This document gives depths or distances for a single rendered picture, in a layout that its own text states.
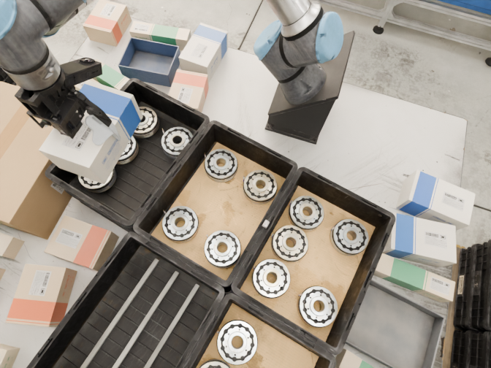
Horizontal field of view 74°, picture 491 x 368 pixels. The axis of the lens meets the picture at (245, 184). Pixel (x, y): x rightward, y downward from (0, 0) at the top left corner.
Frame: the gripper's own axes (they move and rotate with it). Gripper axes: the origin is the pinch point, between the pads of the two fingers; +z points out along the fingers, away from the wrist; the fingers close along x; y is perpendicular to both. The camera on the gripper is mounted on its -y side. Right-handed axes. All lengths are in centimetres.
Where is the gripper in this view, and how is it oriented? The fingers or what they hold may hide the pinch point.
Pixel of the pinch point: (93, 127)
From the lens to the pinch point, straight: 83.6
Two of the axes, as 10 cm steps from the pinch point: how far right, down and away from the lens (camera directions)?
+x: 9.4, 3.2, -0.9
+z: -0.4, 3.7, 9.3
